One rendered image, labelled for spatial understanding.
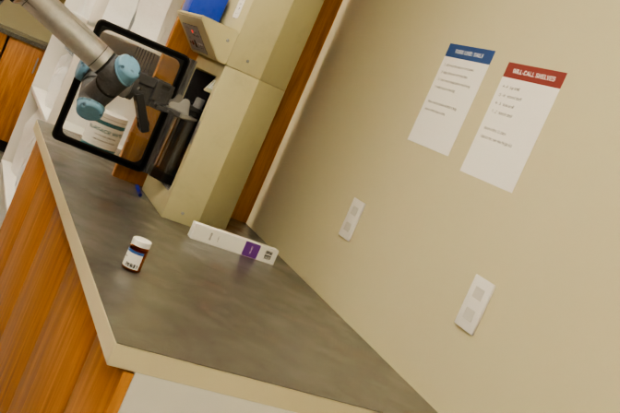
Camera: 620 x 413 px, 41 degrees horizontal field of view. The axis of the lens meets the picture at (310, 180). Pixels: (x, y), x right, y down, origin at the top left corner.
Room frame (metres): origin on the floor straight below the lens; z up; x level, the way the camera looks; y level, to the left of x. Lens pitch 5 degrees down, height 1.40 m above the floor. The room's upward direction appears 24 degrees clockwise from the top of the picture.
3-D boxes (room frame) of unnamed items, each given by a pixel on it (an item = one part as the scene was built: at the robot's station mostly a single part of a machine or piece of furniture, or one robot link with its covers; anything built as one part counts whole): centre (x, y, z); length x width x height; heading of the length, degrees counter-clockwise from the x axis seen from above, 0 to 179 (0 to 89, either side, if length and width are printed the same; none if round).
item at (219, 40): (2.45, 0.47, 1.46); 0.32 x 0.12 x 0.10; 25
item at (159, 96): (2.39, 0.53, 1.25); 0.12 x 0.08 x 0.09; 115
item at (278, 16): (2.52, 0.30, 1.33); 0.32 x 0.25 x 0.77; 25
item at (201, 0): (2.53, 0.51, 1.56); 0.10 x 0.10 x 0.09; 25
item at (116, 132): (2.56, 0.64, 1.19); 0.30 x 0.01 x 0.40; 106
